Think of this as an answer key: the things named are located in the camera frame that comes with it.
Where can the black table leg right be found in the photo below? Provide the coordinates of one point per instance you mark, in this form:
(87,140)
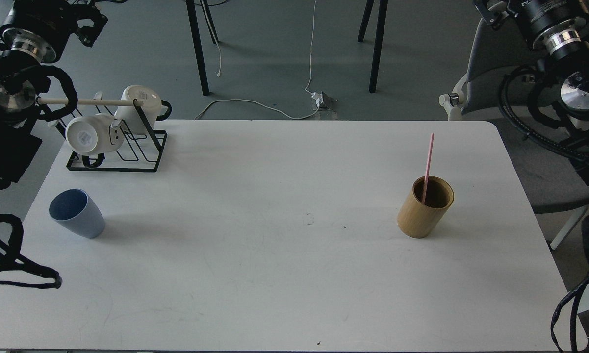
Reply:
(378,40)

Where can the grey office chair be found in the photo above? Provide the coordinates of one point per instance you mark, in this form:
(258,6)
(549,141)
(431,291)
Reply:
(549,180)

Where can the floor power socket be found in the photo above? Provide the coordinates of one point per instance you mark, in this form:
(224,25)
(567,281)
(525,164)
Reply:
(322,101)

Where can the black table leg left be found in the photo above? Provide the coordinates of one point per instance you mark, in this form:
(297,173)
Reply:
(197,41)

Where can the black table leg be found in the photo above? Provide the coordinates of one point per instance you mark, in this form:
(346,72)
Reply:
(197,41)
(378,40)

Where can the blue plastic cup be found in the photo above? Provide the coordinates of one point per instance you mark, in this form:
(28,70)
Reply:
(75,210)

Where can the white mug lying on rack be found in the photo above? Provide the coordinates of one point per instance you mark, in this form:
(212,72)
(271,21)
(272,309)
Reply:
(95,134)

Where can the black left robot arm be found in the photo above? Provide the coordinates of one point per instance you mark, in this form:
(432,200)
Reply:
(33,38)

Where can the white mug upright on rack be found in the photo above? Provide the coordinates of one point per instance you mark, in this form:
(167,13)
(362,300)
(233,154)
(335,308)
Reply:
(145,108)

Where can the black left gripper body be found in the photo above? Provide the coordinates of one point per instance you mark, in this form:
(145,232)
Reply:
(50,21)

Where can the bamboo cylindrical holder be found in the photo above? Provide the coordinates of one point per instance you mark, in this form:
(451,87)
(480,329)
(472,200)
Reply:
(424,207)

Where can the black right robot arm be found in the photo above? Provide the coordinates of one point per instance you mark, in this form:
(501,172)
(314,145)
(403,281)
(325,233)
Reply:
(560,92)

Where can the black wire mug rack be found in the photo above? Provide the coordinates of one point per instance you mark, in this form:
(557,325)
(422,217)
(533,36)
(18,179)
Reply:
(139,153)

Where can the wooden rack handle rod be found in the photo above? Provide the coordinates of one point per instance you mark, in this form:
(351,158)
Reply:
(95,102)

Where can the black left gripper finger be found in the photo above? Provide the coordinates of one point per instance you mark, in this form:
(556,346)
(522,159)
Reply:
(89,34)

